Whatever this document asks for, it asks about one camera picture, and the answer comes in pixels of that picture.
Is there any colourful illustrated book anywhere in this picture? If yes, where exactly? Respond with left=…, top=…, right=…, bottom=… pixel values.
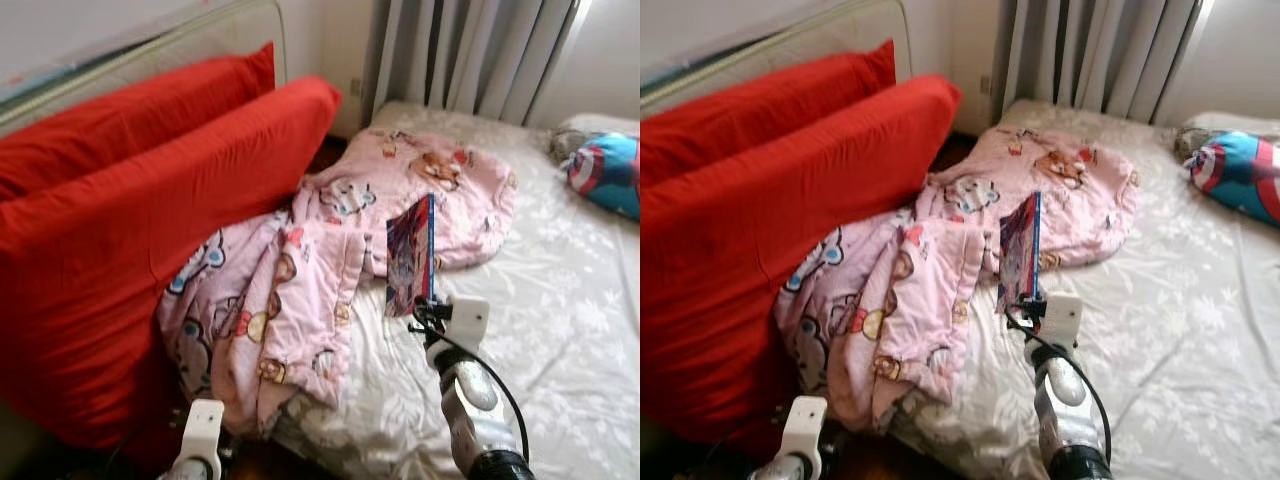
left=996, top=190, right=1044, bottom=314
left=385, top=193, right=439, bottom=319

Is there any bed with beige floral sheet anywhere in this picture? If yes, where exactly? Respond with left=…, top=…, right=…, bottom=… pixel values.
left=268, top=100, right=641, bottom=480
left=888, top=98, right=1280, bottom=480

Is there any beige floral pillow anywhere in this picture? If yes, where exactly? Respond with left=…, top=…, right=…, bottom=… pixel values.
left=548, top=112, right=641, bottom=166
left=1172, top=110, right=1280, bottom=161

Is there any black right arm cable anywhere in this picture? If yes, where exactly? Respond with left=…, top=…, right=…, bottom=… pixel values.
left=1005, top=310, right=1113, bottom=461
left=415, top=310, right=531, bottom=461

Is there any grey curtain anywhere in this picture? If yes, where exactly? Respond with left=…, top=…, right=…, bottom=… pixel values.
left=365, top=0, right=593, bottom=128
left=1000, top=0, right=1216, bottom=126

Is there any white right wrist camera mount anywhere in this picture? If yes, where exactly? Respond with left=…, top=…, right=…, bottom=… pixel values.
left=447, top=295, right=491, bottom=353
left=1040, top=293, right=1084, bottom=351

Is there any pink cartoon print blanket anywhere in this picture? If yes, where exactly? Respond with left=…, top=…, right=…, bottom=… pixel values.
left=155, top=127, right=519, bottom=438
left=775, top=125, right=1141, bottom=433

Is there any red cushion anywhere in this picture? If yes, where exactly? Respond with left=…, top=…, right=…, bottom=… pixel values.
left=0, top=77, right=343, bottom=456
left=640, top=73, right=964, bottom=463
left=640, top=40, right=898, bottom=191
left=0, top=42, right=277, bottom=201

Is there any shield print bolster pillow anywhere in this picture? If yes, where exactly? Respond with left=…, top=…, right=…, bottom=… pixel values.
left=565, top=132, right=641, bottom=223
left=1185, top=130, right=1280, bottom=228

